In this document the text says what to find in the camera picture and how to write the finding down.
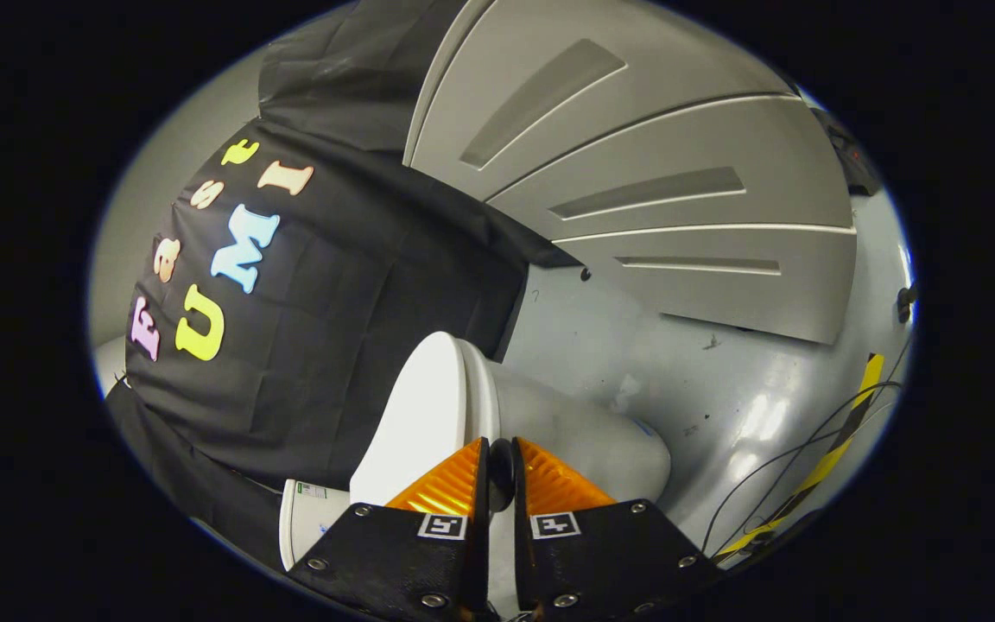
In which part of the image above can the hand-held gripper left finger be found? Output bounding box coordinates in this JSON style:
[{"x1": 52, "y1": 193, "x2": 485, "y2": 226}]
[{"x1": 287, "y1": 437, "x2": 493, "y2": 622}]

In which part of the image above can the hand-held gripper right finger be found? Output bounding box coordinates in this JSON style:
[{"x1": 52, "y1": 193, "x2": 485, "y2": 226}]
[{"x1": 511, "y1": 437, "x2": 725, "y2": 621}]

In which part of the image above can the black backdrop cloth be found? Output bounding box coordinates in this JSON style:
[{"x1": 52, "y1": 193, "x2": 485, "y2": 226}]
[{"x1": 105, "y1": 0, "x2": 580, "y2": 571}]

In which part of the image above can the yellow black floor tape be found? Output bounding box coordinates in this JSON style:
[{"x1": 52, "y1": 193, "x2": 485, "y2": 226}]
[{"x1": 716, "y1": 352, "x2": 885, "y2": 558}]

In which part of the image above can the white drawer cabinet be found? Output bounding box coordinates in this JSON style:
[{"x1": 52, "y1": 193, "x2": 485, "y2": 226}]
[{"x1": 402, "y1": 0, "x2": 859, "y2": 345}]

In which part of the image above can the dark object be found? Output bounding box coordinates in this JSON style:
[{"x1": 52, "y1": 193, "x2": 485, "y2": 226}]
[{"x1": 813, "y1": 108, "x2": 883, "y2": 198}]

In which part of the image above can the black floor cable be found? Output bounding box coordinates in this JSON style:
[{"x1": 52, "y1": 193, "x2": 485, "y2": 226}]
[
  {"x1": 735, "y1": 328, "x2": 915, "y2": 543},
  {"x1": 703, "y1": 380, "x2": 903, "y2": 554}
]

